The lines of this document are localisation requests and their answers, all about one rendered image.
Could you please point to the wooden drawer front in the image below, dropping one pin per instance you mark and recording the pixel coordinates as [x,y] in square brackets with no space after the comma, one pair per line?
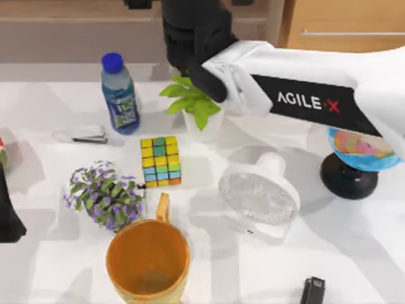
[332,16]

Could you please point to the white stapler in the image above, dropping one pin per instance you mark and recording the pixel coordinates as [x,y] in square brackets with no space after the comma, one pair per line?
[83,134]

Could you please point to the colourful puzzle cube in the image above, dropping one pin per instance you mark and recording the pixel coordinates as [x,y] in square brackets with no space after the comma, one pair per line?
[161,161]

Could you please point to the orange mug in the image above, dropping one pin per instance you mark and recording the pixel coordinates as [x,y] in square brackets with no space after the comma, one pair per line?
[148,253]

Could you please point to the blue water bottle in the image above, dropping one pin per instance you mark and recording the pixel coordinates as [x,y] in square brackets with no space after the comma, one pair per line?
[121,98]

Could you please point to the purple flower plant pot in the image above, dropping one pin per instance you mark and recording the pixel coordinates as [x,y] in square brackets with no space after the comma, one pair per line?
[106,196]

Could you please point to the green plant in white pot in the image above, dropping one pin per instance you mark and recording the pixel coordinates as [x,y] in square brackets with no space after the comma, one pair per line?
[202,123]

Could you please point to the red and green object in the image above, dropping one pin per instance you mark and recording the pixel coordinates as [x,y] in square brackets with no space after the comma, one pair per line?
[2,155]

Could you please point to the black stapler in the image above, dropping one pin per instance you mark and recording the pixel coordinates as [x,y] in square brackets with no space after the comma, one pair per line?
[312,291]

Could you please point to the globe on black base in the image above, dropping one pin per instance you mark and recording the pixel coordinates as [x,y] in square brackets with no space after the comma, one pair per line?
[348,177]

